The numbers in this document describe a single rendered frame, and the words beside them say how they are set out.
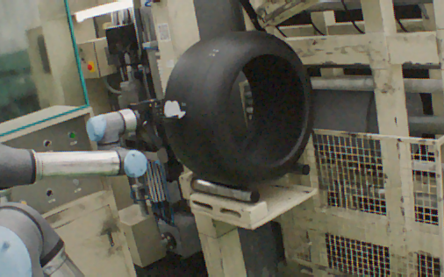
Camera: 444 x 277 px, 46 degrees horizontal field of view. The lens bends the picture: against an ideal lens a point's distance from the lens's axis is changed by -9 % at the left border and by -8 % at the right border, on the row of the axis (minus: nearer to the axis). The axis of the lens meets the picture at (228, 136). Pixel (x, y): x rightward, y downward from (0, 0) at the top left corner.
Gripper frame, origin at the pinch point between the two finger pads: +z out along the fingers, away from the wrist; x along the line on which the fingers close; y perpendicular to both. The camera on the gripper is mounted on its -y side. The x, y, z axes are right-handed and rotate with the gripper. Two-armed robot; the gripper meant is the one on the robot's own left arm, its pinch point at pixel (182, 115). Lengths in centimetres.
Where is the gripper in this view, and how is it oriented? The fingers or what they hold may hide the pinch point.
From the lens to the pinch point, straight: 192.3
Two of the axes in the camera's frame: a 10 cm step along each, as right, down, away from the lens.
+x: -6.5, -0.7, 7.5
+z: 7.5, -2.1, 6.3
